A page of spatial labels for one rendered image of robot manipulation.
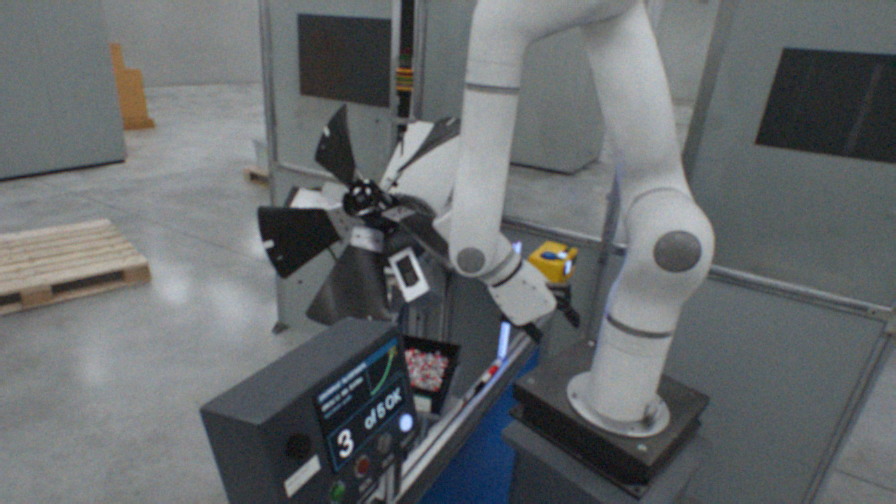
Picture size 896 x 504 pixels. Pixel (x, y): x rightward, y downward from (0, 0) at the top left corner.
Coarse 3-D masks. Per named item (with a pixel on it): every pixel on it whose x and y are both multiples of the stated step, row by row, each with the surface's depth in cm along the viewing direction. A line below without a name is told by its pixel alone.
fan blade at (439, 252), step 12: (408, 216) 138; (420, 216) 139; (432, 216) 140; (408, 228) 133; (420, 228) 133; (432, 228) 133; (420, 240) 130; (432, 240) 130; (444, 240) 130; (432, 252) 127; (444, 252) 127; (444, 264) 125
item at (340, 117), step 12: (336, 120) 156; (324, 132) 161; (336, 132) 155; (348, 132) 150; (324, 144) 161; (336, 144) 155; (348, 144) 150; (324, 156) 162; (336, 156) 156; (348, 156) 150; (336, 168) 157; (348, 168) 151; (348, 180) 153
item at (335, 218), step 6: (330, 210) 146; (336, 210) 145; (342, 210) 145; (330, 216) 146; (336, 216) 146; (342, 216) 146; (336, 222) 147; (348, 222) 147; (354, 222) 147; (336, 228) 148; (342, 228) 148; (348, 228) 148; (342, 234) 149
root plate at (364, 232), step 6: (354, 228) 140; (360, 228) 141; (366, 228) 142; (354, 234) 140; (360, 234) 140; (366, 234) 141; (372, 234) 142; (378, 234) 143; (354, 240) 139; (360, 240) 140; (372, 240) 142; (378, 240) 143; (360, 246) 140; (366, 246) 140; (372, 246) 141; (378, 246) 142
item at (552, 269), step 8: (544, 248) 155; (552, 248) 156; (560, 248) 156; (536, 256) 149; (560, 256) 150; (568, 256) 151; (536, 264) 148; (544, 264) 147; (552, 264) 146; (560, 264) 145; (544, 272) 148; (552, 272) 146; (560, 272) 146; (568, 272) 155; (552, 280) 147; (560, 280) 148
